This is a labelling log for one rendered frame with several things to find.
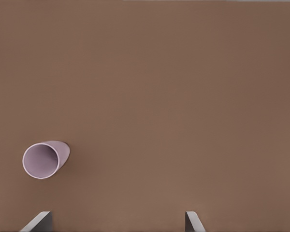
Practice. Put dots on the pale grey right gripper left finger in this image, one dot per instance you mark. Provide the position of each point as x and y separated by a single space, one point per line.
39 223

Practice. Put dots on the purple cup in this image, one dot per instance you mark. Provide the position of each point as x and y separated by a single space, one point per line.
42 160

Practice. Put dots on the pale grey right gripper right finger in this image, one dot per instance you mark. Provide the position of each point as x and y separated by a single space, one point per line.
192 223

